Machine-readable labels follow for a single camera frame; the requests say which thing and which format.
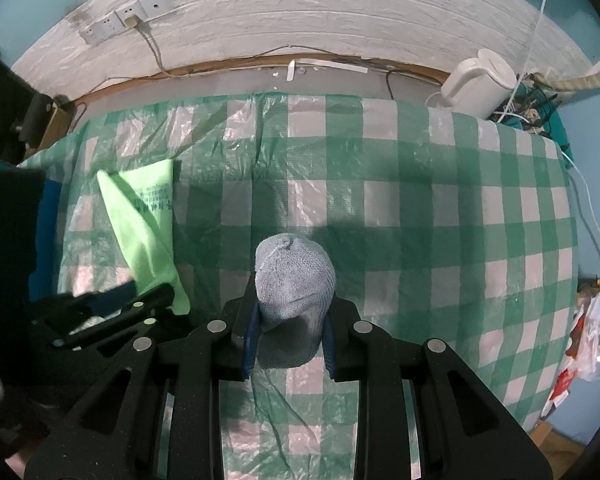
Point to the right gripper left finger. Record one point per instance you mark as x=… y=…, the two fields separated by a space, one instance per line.
x=156 y=399

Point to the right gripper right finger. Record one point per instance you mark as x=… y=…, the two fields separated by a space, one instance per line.
x=424 y=394

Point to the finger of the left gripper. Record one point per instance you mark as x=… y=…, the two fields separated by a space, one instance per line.
x=110 y=334
x=67 y=312

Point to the light green cloth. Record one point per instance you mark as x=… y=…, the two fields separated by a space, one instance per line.
x=139 y=206

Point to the grey knit hat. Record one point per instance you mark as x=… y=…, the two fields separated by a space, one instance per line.
x=295 y=283

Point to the blue cardboard box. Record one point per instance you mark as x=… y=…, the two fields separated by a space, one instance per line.
x=29 y=204

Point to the white plastic bag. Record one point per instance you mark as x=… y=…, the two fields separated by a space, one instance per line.
x=584 y=349

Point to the green checkered plastic tablecloth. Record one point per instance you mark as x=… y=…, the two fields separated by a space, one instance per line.
x=438 y=225

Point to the teal plastic basket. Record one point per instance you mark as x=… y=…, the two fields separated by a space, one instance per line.
x=535 y=109

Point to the white electric kettle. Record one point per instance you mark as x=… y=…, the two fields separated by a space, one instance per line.
x=477 y=86

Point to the white wall socket strip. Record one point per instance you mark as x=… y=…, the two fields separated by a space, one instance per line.
x=126 y=17

